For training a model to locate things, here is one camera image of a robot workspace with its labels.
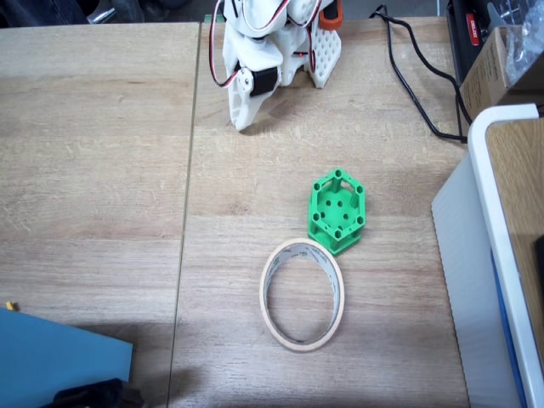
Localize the brown cardboard box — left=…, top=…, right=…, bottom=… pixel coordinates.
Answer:
left=458, top=25, right=544, bottom=124

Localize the clear plastic bag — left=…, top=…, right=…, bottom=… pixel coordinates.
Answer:
left=503, top=0, right=544, bottom=84

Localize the white ribbed container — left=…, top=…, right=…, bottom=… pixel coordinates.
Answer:
left=431, top=104, right=544, bottom=408

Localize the beige masking tape roll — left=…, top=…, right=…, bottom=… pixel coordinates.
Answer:
left=258, top=237, right=345, bottom=353

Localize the person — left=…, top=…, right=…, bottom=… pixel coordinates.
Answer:
left=0, top=0, right=101, bottom=29

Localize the dark cloth object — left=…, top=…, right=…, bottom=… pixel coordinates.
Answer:
left=53, top=377, right=145, bottom=408

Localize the orange black table clamp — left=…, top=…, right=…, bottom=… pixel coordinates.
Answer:
left=319, top=0, right=344, bottom=31

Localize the green hexagonal printed component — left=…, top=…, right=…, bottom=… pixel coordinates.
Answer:
left=306, top=167, right=368, bottom=258

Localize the blue flat board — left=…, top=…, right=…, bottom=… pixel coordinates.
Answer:
left=0, top=308, right=133, bottom=408

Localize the red white black servo cable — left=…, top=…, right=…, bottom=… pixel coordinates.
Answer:
left=209, top=0, right=244, bottom=89

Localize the black power cable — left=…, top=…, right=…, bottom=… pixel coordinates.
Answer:
left=369, top=3, right=468, bottom=144

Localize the black power supply unit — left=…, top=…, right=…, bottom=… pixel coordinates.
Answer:
left=445, top=0, right=507, bottom=86

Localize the black office chair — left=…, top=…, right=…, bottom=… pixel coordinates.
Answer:
left=91, top=0, right=171, bottom=23

